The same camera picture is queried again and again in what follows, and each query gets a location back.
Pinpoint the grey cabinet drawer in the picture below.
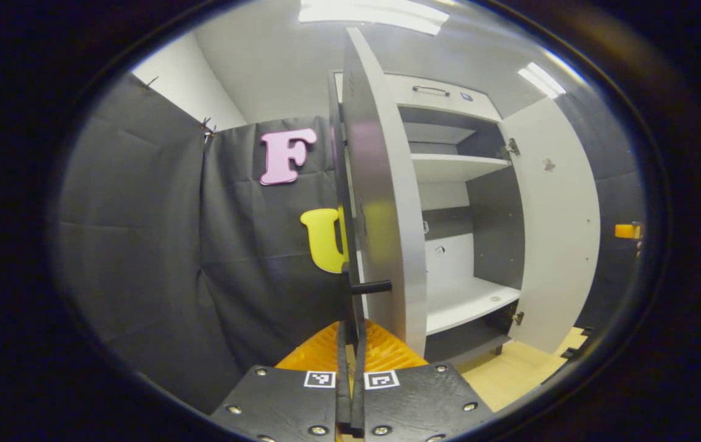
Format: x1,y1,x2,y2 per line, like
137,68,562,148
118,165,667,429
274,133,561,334
335,72,503,122

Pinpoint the grey double-door shoe cabinet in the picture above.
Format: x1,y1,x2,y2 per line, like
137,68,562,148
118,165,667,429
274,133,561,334
328,71,526,364

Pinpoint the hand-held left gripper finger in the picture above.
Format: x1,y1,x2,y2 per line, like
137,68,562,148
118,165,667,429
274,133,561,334
354,319,498,442
209,319,351,442

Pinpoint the grey shoe cabinet door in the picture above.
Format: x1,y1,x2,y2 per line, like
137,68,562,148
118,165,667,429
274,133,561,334
501,98,602,355
341,28,430,358

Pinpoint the small ceiling light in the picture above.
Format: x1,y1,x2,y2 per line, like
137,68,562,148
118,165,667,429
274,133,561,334
517,61,567,99

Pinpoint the black backdrop cloth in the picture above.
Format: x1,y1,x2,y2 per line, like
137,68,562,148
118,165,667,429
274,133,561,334
56,74,646,413

